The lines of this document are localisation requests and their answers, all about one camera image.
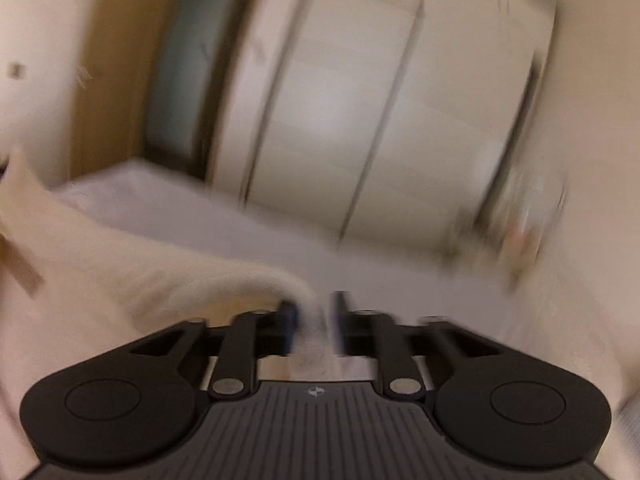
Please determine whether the white wardrobe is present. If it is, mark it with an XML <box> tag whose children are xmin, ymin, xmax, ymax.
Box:
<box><xmin>209</xmin><ymin>0</ymin><xmax>556</xmax><ymax>250</ymax></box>

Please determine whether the wooden door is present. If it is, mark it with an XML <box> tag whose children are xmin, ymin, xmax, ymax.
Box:
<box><xmin>70</xmin><ymin>0</ymin><xmax>176</xmax><ymax>178</ymax></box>

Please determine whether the lavender bed sheet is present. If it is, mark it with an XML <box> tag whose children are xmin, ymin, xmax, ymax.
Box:
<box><xmin>49</xmin><ymin>159</ymin><xmax>640</xmax><ymax>411</ymax></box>

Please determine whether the cream knit sweater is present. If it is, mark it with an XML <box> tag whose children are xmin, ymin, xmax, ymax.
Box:
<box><xmin>1</xmin><ymin>150</ymin><xmax>338</xmax><ymax>479</ymax></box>

